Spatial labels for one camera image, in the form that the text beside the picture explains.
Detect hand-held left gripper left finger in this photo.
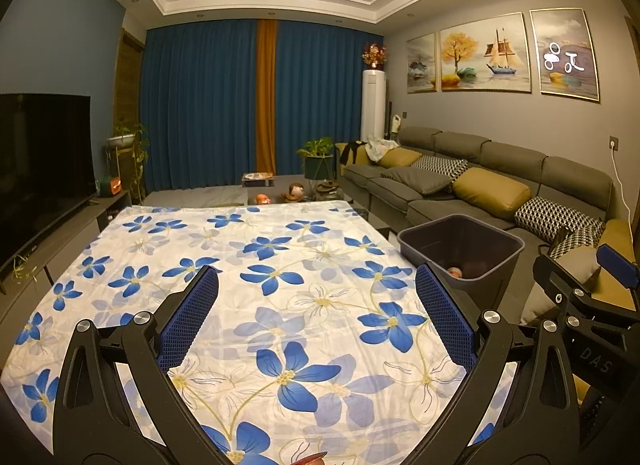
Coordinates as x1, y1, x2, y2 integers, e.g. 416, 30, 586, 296
52, 265, 221, 465

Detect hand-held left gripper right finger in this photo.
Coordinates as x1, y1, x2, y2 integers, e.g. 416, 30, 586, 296
415, 264, 583, 465

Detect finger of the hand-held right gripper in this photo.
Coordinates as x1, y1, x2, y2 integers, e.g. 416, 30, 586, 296
531, 254, 601, 333
575, 243, 640, 331

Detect dark grey trash bin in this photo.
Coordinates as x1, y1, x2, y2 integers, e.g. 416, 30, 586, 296
397, 214, 526, 306

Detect large yellow sofa cushion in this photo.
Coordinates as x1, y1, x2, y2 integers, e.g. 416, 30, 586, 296
597, 219, 636, 306

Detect black and white patterned cushion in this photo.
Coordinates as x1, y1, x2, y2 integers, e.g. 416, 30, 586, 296
411, 155, 470, 183
515, 196, 606, 241
547, 227, 603, 258

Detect long yellow cushion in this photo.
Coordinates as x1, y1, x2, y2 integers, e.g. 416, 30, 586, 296
452, 167, 532, 218

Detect blue floral tablecloth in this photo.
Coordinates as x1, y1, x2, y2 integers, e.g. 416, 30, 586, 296
0, 199, 518, 465

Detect glass coffee table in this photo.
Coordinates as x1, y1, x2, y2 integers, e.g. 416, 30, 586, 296
307, 189, 396, 236

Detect flat grey cushion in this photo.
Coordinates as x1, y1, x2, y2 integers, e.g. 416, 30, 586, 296
380, 167, 453, 196

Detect grey television cabinet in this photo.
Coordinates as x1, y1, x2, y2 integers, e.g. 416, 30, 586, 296
0, 190, 133, 296

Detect grey sectional sofa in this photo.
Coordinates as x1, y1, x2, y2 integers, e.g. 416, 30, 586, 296
340, 126, 638, 326

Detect small yellow cushion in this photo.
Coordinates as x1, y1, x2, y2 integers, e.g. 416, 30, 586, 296
377, 149, 423, 169

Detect yellow grass stalks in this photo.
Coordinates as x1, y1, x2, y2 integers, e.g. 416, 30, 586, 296
7, 255, 38, 281

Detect white cloth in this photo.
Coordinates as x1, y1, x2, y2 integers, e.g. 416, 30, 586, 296
365, 137, 401, 162

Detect gold plant stand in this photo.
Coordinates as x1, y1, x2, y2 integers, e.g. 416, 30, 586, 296
106, 145, 135, 200

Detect dark clothing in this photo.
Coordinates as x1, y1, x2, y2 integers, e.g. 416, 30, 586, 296
340, 141, 368, 166

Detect trailing potted plant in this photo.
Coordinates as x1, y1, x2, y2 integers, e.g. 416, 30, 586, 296
105, 122, 150, 200

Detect black flat television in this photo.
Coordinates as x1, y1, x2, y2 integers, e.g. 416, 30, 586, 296
0, 93, 97, 271

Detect green potted plant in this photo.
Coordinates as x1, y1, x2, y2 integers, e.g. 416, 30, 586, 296
296, 137, 335, 180

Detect blue curtain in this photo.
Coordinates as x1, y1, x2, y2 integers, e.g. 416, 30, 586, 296
134, 20, 263, 193
272, 21, 385, 176

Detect purple abstract painting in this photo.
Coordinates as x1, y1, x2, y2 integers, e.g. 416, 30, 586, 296
530, 8, 600, 104

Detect white standing air conditioner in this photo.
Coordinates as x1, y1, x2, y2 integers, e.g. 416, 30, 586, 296
361, 70, 388, 143

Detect orange curtain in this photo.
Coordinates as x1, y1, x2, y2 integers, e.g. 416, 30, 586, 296
256, 19, 278, 174

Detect brown wooden panel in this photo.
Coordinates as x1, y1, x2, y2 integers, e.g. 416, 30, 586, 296
111, 29, 146, 130

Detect large tree and sailboat painting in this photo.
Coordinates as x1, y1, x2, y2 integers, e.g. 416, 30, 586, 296
439, 12, 531, 94

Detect small landscape painting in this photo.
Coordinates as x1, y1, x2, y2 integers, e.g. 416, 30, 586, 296
406, 34, 438, 94

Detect orange artificial flower bouquet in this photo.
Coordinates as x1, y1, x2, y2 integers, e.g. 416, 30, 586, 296
362, 42, 388, 70

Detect white charging cable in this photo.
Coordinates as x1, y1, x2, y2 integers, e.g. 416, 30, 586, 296
611, 142, 636, 223

